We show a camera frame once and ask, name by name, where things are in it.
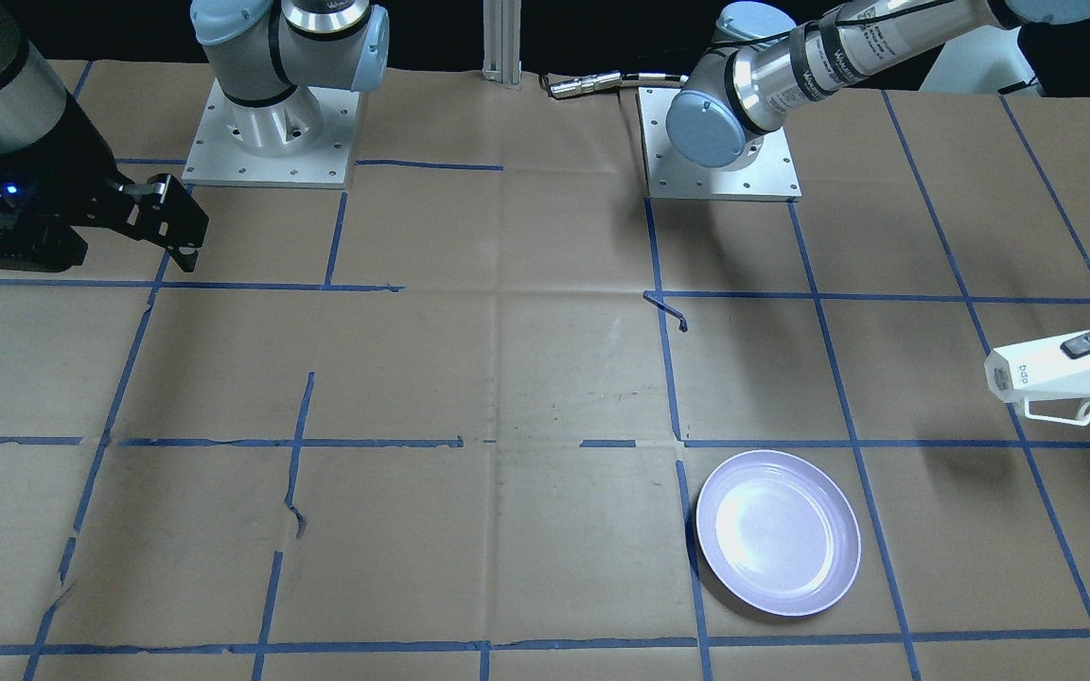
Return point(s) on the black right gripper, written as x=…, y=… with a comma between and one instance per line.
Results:
x=75, y=168

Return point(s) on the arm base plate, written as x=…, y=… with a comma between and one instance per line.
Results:
x=305, y=141
x=690, y=152

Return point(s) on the aluminium profile post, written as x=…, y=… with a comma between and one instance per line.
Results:
x=501, y=42

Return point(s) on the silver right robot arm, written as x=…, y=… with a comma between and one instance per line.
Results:
x=287, y=79

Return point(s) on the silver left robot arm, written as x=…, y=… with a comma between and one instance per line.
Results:
x=981, y=199

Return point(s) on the lavender round plate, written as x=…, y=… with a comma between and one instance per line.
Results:
x=778, y=533

